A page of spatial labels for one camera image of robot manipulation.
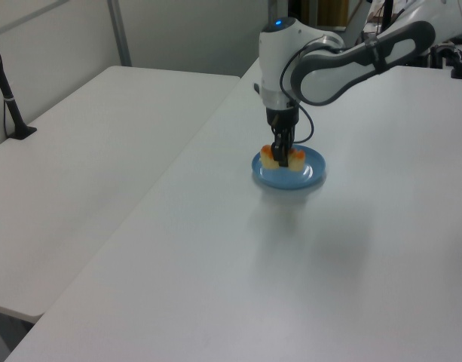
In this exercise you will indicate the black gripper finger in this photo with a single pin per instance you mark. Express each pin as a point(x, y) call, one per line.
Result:
point(279, 152)
point(291, 139)

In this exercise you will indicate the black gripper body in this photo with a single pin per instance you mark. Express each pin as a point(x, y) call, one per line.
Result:
point(282, 117)

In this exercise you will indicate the bread with orange topping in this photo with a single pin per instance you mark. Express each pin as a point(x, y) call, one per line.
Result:
point(296, 161)

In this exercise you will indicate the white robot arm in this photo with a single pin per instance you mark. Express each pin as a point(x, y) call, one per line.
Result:
point(328, 75)

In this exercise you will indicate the blue round plate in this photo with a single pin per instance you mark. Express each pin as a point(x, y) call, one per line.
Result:
point(291, 179)

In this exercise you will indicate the brown wooden cabinet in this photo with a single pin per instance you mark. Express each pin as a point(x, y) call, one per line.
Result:
point(325, 13)

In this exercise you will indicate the white side table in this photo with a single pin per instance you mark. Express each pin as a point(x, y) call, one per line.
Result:
point(83, 169)

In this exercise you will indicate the black pole with base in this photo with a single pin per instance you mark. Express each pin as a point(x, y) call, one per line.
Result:
point(12, 109)

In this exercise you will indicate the grey partition post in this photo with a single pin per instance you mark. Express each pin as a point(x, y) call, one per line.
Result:
point(119, 34)

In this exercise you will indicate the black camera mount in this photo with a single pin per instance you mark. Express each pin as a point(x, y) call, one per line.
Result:
point(460, 60)

